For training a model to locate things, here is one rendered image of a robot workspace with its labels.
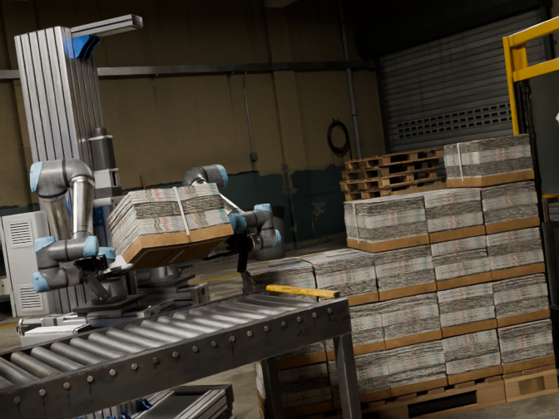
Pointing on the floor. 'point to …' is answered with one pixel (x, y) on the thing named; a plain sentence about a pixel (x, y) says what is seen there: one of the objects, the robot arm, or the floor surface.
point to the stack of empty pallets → (389, 173)
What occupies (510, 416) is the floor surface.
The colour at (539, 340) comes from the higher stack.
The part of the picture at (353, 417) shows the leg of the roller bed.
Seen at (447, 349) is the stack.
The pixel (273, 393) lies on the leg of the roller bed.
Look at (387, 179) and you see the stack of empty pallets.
